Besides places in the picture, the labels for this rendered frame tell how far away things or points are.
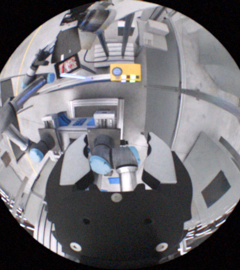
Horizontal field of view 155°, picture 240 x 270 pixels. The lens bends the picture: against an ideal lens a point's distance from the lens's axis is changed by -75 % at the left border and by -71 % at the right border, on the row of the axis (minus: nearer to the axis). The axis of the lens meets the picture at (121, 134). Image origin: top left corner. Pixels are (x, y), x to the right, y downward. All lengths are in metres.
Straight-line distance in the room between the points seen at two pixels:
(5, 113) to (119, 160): 0.60
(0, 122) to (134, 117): 1.73
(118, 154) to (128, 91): 1.26
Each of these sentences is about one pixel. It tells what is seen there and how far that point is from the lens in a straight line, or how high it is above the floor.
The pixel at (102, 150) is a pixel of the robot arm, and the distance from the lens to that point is 0.51.
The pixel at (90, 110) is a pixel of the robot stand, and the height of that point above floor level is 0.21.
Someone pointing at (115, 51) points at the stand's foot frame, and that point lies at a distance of 1.65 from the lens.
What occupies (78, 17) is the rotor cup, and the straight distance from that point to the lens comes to 0.68.
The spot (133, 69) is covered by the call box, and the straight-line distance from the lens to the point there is 0.54.
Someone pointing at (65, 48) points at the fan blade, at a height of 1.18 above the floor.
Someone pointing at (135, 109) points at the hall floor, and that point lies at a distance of 1.67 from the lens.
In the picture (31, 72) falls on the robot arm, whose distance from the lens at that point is 0.66.
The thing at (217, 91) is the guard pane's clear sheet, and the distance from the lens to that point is 0.54.
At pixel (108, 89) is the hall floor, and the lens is 1.60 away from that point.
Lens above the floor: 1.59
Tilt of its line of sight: 62 degrees down
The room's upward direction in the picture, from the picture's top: 176 degrees clockwise
